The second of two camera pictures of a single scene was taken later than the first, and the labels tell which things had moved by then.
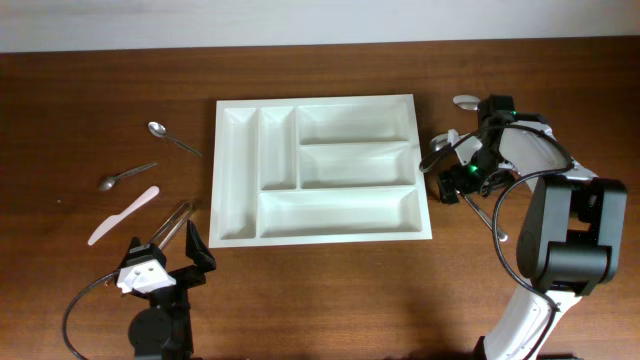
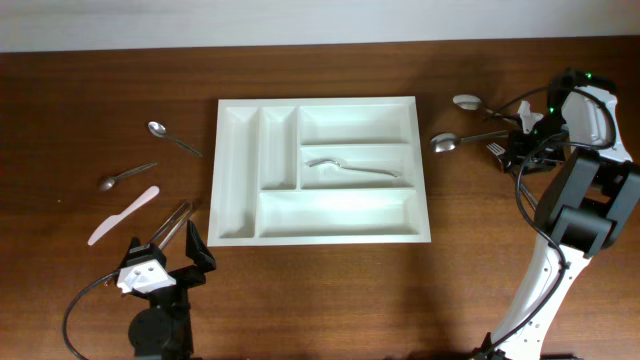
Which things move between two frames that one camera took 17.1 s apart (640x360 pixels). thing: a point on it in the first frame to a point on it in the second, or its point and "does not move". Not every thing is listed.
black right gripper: x=451 y=185 to x=523 y=156
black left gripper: x=198 y=253 does not move
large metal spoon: x=439 y=142 does not move
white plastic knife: x=113 y=222 does not move
